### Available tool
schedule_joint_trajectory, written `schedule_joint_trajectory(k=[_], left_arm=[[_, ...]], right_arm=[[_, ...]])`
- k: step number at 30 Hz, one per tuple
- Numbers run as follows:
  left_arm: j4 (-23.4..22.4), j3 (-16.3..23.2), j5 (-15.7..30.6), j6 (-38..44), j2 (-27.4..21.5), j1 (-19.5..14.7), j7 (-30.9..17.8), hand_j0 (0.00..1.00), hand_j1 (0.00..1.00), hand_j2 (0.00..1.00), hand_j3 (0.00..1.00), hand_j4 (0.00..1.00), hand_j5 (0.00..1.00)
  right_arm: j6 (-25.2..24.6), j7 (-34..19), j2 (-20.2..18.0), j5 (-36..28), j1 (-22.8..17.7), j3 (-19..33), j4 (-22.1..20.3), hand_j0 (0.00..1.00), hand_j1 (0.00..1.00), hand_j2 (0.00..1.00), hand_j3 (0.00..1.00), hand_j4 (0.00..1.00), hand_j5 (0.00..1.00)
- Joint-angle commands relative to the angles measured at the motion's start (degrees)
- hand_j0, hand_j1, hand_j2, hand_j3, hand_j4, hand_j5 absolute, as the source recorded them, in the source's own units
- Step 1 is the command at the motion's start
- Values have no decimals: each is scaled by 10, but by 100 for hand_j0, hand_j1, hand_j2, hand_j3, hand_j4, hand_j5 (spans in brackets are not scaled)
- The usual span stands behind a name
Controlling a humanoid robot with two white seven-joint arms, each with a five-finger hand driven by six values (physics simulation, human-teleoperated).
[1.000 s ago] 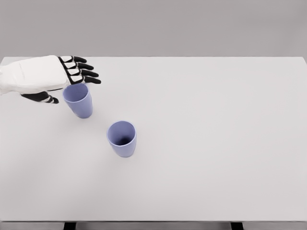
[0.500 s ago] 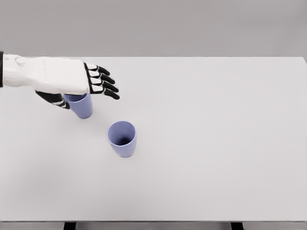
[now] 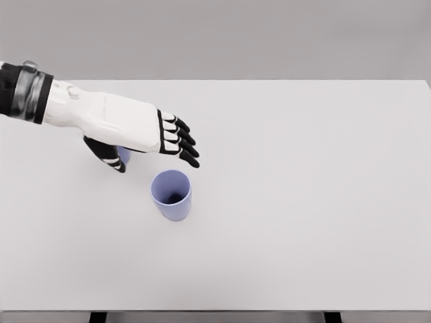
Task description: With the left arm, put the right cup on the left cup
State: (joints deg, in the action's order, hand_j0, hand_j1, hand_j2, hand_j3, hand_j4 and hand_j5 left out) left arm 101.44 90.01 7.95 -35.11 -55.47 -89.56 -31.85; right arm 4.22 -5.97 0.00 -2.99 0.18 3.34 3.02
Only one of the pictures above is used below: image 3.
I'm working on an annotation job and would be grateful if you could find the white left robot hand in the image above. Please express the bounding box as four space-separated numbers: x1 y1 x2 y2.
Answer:
78 92 201 174

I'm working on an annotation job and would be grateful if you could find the lavender plastic cup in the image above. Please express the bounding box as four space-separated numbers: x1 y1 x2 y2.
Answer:
150 169 193 223
117 146 132 166

